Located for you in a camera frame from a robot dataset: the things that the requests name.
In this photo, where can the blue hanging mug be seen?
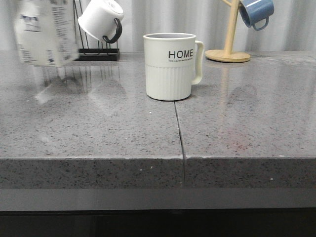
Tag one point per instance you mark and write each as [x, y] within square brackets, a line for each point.
[256, 13]

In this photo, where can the wooden mug tree stand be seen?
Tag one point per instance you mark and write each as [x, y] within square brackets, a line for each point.
[227, 54]

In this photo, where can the cream HOME mug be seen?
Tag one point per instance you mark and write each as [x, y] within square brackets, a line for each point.
[173, 64]

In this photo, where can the white blue milk carton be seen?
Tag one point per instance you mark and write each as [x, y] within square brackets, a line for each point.
[45, 32]

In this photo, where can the black wire mug rack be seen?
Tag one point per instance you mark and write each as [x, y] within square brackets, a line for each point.
[103, 51]

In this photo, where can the white mug right on rack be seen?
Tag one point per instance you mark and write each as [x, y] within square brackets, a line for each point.
[102, 20]

